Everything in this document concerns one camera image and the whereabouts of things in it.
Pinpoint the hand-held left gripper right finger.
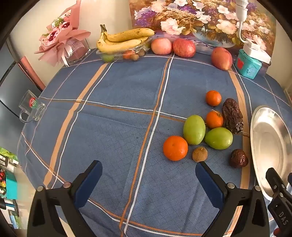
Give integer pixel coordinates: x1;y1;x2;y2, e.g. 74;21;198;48
195;161;271;237

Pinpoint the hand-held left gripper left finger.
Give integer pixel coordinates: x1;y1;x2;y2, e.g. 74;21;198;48
27;160;103;237

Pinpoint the round metal plate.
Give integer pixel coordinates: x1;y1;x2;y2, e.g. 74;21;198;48
250;105;292;201

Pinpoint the small round dried date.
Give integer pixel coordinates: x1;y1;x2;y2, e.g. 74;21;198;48
229;149;249;168

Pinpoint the green jujube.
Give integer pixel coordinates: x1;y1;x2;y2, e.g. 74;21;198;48
204;127;233;150
183;114;206;145

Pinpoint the large mandarin orange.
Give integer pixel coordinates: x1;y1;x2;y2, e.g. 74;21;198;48
163;135;189;161

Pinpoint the small stemmed mandarin orange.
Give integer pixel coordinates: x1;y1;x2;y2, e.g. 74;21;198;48
206;109;224;129

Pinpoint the large dried red date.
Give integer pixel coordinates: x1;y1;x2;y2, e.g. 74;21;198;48
222;98;244;134

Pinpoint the blue plaid tablecloth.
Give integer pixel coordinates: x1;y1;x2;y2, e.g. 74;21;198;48
17;48;292;237

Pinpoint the teal plastic bin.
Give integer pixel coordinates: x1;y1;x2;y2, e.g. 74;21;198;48
6;171;18;199

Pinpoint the clear glass mug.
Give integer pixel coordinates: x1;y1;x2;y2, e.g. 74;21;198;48
19;90;46;123

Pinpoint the teal house-shaped box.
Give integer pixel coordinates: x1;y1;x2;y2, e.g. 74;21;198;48
235;49;262;79

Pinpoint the grey cabinet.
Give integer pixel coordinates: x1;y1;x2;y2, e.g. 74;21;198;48
0;36;46;146

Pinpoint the white power strip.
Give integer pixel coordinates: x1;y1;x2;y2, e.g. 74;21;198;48
243;44;272;63

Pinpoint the large red apple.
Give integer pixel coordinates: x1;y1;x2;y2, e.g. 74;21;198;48
211;47;233;71

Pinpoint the square glass vase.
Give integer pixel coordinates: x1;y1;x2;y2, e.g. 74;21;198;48
65;39;90;65

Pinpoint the white plug adapter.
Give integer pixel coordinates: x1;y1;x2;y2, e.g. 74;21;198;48
246;38;261;51

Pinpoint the yellow banana bunch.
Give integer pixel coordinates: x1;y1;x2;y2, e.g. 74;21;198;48
96;24;155;53

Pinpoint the clear plastic fruit container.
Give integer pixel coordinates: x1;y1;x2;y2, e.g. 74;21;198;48
96;38;153;63

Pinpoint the pale red apple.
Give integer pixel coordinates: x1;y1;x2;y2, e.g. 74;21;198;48
151;38;172;55

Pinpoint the pink flower bouquet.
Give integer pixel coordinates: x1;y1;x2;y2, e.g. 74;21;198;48
34;0;92;67

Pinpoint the flower painting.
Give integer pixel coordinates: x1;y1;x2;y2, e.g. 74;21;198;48
129;0;276;57

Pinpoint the white gooseneck lamp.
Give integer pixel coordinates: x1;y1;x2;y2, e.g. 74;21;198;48
235;0;251;45

